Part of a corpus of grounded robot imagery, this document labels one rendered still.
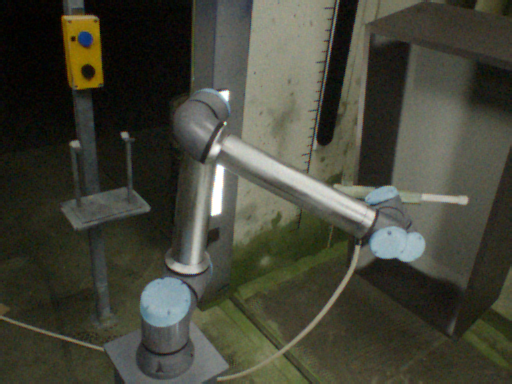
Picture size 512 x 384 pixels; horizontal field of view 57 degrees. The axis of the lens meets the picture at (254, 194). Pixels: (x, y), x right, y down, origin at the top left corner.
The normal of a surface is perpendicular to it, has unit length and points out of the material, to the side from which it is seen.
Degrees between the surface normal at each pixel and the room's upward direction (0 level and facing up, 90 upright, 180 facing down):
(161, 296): 5
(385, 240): 92
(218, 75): 90
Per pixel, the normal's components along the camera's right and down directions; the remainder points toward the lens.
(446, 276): -0.07, -0.79
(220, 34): 0.61, 0.44
